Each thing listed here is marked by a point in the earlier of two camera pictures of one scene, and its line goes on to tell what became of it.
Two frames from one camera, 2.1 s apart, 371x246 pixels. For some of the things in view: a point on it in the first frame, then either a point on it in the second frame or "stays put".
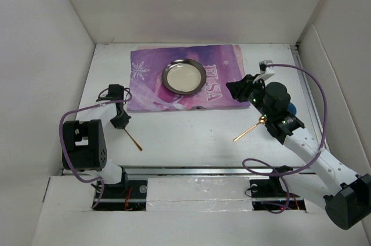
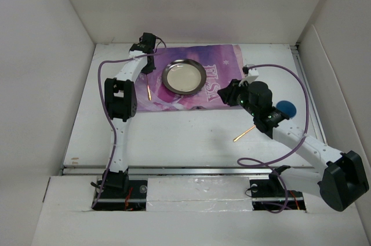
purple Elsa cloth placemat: [222, 64] stays put
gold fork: [133, 139] → [148, 90]
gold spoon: [262, 120] stays put
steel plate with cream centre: [184, 76] stays put
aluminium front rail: [182, 171] stays put
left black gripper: [122, 124] → [148, 69]
